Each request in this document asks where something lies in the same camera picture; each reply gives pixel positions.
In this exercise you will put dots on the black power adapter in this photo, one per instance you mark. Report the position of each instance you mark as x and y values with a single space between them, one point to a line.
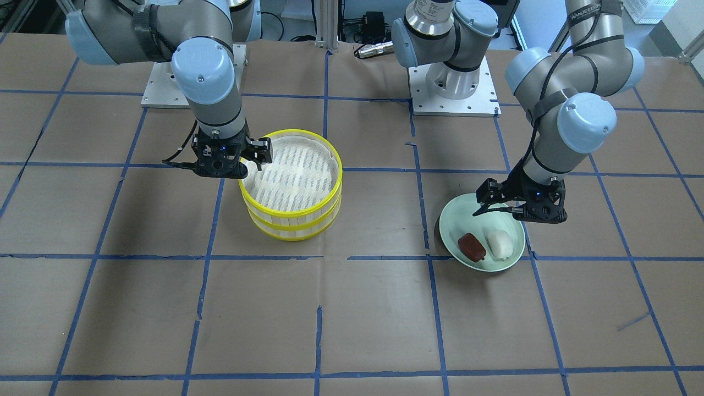
373 23

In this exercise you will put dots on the brown bun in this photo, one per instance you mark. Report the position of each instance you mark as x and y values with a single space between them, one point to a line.
471 247

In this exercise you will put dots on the white bun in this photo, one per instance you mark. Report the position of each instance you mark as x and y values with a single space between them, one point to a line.
500 244

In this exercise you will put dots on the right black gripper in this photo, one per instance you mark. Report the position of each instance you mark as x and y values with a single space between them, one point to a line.
259 148

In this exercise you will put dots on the light green plate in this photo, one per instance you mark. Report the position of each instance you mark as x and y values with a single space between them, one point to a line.
456 219

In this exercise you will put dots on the yellow steamer layer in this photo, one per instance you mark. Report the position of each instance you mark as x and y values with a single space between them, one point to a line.
306 174
295 228

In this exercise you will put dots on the white plastic crate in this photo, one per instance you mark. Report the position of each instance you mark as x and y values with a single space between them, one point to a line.
648 12

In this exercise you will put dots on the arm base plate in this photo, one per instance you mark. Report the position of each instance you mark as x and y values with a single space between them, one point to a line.
162 91
478 99

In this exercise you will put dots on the aluminium frame post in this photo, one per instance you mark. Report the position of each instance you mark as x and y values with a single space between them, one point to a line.
327 19

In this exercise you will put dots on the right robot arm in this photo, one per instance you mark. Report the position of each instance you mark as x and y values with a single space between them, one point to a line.
197 39

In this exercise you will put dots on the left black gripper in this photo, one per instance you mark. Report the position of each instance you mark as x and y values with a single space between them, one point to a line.
518 186

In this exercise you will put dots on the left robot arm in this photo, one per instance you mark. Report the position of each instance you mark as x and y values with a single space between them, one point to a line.
564 98

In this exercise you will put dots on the silver cylindrical connector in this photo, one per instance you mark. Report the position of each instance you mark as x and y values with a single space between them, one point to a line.
371 50

